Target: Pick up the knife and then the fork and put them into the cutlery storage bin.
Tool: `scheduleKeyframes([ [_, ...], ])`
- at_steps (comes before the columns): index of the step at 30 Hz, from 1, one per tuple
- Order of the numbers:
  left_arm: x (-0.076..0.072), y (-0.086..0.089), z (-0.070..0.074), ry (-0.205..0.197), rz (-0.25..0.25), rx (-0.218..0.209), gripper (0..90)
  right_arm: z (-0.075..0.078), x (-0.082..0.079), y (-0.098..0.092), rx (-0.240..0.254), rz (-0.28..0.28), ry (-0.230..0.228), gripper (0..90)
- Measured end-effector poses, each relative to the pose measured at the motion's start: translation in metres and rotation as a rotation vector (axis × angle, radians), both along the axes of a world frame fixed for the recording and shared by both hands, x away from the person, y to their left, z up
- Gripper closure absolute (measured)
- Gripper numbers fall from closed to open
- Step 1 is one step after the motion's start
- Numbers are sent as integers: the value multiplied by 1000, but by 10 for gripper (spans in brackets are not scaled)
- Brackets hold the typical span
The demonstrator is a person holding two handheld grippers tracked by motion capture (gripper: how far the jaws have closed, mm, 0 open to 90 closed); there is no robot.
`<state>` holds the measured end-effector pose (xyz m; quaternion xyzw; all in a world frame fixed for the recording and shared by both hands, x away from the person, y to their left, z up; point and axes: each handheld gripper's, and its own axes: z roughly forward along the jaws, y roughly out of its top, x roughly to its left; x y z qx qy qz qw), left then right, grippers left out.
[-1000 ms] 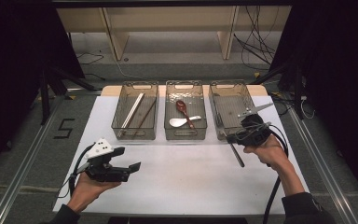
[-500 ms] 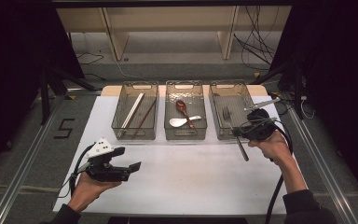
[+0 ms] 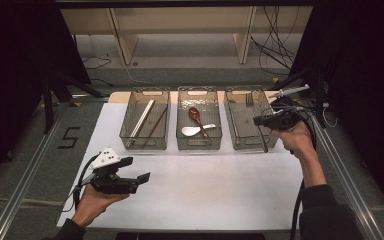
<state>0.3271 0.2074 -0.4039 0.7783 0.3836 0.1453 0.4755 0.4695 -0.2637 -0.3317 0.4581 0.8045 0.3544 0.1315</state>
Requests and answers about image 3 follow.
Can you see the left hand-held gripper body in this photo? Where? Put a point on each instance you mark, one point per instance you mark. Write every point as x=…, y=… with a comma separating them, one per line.
x=113, y=183

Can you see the person's right hand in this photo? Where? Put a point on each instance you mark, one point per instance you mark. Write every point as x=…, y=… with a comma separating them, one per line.
x=296, y=140

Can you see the white ceramic spoon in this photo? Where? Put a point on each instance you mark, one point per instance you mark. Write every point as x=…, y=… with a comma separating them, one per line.
x=190, y=130

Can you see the metal fork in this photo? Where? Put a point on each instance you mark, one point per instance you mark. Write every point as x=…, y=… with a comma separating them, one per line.
x=249, y=99

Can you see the aluminium rail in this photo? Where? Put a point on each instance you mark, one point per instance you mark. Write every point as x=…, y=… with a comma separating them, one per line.
x=23, y=186
x=350, y=180

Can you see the black curtain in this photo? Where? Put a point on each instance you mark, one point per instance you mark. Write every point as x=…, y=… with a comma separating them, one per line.
x=363, y=83
x=13, y=66

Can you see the smoky clear plastic bin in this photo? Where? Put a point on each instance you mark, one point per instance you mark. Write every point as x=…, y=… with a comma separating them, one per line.
x=136, y=140
x=198, y=143
x=243, y=126

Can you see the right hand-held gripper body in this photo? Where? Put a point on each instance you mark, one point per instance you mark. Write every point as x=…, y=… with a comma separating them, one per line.
x=285, y=116

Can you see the light wooden desk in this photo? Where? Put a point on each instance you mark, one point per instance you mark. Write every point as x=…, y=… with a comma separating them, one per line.
x=180, y=20

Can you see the brown wooden spoon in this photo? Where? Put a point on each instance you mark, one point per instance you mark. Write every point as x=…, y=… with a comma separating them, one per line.
x=194, y=113

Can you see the person's left hand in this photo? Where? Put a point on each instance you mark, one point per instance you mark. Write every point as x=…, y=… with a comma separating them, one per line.
x=91, y=206

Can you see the white chopstick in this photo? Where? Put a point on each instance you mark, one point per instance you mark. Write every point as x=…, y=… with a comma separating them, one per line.
x=141, y=119
x=145, y=118

